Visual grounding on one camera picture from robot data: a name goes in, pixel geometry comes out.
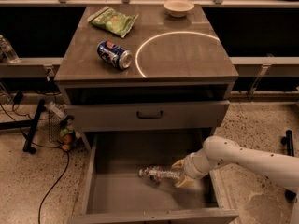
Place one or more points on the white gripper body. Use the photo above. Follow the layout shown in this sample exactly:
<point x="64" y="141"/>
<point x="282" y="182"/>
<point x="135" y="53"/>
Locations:
<point x="189" y="169"/>

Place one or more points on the clear plastic water bottle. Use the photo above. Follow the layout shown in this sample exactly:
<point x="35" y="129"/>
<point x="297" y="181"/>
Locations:
<point x="156" y="174"/>

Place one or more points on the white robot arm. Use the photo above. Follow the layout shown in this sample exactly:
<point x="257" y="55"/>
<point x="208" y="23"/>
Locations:
<point x="217" y="152"/>

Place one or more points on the open grey middle drawer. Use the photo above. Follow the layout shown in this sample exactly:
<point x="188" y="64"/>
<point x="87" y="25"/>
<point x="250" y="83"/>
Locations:
<point x="116" y="194"/>

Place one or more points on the grey drawer cabinet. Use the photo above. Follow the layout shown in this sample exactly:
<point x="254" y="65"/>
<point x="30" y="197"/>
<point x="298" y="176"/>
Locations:
<point x="174" y="61"/>

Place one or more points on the background water bottle on ledge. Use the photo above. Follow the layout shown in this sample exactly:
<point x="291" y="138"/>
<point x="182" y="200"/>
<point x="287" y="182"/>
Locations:
<point x="8" y="50"/>

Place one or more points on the black stand leg right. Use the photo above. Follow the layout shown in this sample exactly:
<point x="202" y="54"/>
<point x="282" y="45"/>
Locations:
<point x="287" y="141"/>

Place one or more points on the black stand leg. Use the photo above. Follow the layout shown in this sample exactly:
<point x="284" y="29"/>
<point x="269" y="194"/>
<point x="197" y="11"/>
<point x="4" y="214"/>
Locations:
<point x="31" y="124"/>
<point x="287" y="141"/>

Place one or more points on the blue Pepsi soda can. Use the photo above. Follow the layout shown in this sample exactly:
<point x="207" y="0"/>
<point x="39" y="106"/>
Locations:
<point x="115" y="55"/>

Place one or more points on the black stand leg left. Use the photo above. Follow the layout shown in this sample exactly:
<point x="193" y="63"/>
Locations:
<point x="31" y="124"/>

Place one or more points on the white ceramic bowl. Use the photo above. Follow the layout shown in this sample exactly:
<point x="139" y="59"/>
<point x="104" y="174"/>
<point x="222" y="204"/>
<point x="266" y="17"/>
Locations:
<point x="178" y="8"/>

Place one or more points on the green chip bag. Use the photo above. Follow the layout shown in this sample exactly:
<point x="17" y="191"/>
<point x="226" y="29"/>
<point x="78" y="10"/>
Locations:
<point x="113" y="21"/>

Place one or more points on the grey upper drawer with handle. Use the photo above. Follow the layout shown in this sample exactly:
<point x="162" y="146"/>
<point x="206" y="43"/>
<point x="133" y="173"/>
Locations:
<point x="146" y="116"/>

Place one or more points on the wire basket with snacks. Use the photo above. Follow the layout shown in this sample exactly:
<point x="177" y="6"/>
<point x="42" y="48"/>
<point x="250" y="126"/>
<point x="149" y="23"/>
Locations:
<point x="61" y="130"/>

